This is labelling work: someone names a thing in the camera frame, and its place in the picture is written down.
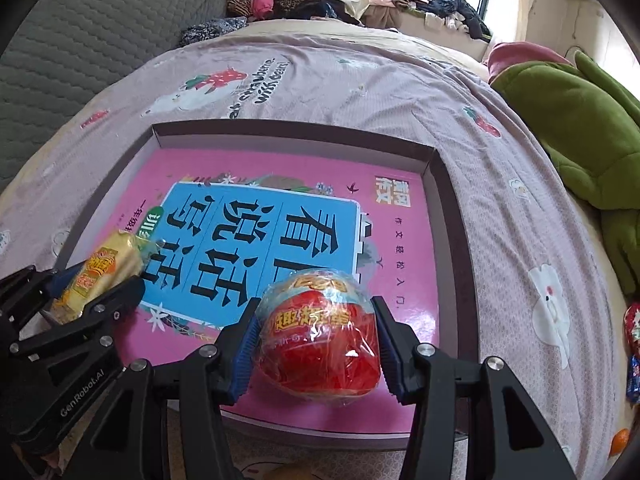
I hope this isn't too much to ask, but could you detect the yellow wafer snack pack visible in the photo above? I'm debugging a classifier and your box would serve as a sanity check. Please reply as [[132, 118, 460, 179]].
[[50, 230, 160, 324]]

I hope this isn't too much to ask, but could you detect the red toy egg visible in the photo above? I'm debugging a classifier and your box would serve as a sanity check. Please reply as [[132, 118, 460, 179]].
[[256, 269, 381, 402]]

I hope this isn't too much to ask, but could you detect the orange tangerine with leaf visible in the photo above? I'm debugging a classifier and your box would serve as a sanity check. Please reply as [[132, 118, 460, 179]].
[[262, 462, 320, 480]]

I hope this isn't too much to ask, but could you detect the dark shallow box tray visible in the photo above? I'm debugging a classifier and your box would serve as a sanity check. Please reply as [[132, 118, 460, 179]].
[[52, 119, 478, 451]]

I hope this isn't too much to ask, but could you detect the lilac strawberry bedsheet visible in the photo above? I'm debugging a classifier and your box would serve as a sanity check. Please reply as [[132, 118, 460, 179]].
[[1, 22, 630, 479]]

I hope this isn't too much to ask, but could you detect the pink and blue book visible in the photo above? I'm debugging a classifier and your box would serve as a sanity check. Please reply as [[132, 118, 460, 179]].
[[92, 146, 442, 436]]

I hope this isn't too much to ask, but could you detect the small orange tangerine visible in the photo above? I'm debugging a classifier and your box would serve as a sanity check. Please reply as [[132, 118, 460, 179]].
[[610, 428, 630, 457]]

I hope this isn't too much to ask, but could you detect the blue candy wrapper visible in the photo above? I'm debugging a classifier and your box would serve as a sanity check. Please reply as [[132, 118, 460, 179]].
[[626, 354, 640, 405]]

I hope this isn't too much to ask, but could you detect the red candy wrapper pack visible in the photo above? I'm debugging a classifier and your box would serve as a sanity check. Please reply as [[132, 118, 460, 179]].
[[623, 301, 640, 358]]

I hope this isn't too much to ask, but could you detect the grey quilted headboard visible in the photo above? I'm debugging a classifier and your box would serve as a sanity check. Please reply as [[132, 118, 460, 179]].
[[1, 0, 226, 186]]

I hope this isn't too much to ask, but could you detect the dark patterned cloth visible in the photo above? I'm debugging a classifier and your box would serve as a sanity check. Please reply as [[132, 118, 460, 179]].
[[178, 16, 248, 48]]

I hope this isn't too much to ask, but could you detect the green fleece blanket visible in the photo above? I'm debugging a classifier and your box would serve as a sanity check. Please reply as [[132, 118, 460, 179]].
[[490, 51, 639, 296]]

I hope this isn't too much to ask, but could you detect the pink pillow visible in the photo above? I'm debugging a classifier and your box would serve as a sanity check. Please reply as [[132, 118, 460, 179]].
[[487, 41, 570, 82]]

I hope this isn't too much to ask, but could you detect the clothes pile on windowsill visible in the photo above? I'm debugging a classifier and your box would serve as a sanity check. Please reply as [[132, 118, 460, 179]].
[[370, 0, 492, 42]]

